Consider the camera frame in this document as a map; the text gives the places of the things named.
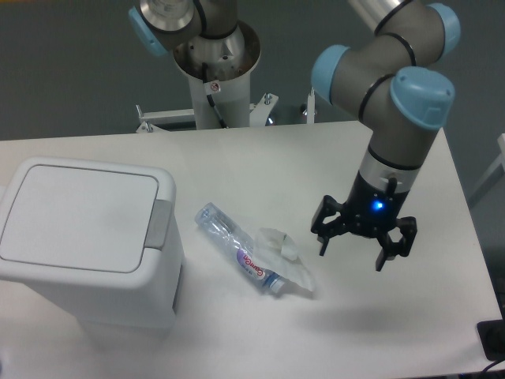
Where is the black device at table edge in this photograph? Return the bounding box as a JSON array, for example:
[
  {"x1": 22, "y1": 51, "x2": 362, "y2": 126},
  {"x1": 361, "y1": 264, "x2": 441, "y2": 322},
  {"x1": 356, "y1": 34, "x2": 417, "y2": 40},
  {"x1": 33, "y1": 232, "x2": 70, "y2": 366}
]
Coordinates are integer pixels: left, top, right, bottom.
[{"x1": 477, "y1": 320, "x2": 504, "y2": 361}]

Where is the white push-lid trash can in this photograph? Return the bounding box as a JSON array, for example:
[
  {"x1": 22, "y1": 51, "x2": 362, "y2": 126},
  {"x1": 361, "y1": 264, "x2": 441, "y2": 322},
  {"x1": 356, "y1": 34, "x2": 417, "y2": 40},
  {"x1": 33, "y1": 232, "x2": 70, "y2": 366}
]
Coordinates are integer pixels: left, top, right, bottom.
[{"x1": 1, "y1": 156, "x2": 185, "y2": 340}]

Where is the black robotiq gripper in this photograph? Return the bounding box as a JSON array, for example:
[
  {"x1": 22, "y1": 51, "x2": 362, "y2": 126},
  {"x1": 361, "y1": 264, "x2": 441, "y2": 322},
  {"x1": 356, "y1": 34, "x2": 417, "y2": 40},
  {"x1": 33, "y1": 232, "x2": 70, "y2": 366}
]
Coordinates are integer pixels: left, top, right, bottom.
[{"x1": 310, "y1": 172, "x2": 417, "y2": 272}]

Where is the crumpled clear plastic wrapper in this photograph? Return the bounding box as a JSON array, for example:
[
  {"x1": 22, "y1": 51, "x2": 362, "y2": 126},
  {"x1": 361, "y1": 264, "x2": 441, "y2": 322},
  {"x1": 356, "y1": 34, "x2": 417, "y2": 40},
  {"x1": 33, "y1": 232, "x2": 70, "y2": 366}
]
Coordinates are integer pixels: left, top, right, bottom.
[{"x1": 252, "y1": 228, "x2": 316, "y2": 292}]

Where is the white metal base frame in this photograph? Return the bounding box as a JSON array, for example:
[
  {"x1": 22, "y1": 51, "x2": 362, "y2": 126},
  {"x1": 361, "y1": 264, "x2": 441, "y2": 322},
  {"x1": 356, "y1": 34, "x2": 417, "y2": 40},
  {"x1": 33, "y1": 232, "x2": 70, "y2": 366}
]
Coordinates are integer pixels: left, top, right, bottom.
[{"x1": 137, "y1": 81, "x2": 279, "y2": 133}]

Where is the crushed clear plastic water bottle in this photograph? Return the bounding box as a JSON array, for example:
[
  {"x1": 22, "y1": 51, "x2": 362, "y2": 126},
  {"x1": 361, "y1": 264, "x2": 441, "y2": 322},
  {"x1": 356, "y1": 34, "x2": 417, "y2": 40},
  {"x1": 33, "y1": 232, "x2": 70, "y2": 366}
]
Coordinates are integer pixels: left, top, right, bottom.
[{"x1": 195, "y1": 203, "x2": 286, "y2": 294}]

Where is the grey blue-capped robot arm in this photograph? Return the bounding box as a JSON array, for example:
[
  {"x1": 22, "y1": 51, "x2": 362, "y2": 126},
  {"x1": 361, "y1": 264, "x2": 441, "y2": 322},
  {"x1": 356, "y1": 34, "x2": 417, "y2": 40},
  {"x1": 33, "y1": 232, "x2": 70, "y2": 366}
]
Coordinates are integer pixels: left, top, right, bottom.
[{"x1": 129, "y1": 1, "x2": 461, "y2": 270}]

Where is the white metal frame right edge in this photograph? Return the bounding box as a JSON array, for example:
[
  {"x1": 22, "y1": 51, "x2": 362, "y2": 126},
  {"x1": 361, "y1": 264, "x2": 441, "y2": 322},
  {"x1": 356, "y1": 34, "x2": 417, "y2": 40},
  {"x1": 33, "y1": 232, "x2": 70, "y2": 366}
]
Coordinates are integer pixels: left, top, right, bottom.
[{"x1": 467, "y1": 133, "x2": 504, "y2": 208}]

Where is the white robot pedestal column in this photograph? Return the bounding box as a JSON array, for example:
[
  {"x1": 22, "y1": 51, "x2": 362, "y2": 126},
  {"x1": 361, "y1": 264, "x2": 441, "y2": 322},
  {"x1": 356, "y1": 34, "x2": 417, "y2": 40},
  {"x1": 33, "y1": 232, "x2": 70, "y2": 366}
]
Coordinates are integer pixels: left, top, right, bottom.
[{"x1": 173, "y1": 19, "x2": 263, "y2": 129}]

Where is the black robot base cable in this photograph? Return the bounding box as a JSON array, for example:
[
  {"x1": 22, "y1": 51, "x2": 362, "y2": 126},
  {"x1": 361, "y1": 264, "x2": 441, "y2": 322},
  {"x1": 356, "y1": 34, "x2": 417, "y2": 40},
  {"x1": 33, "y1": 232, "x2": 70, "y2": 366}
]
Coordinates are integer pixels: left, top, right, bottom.
[{"x1": 200, "y1": 62, "x2": 230, "y2": 129}]

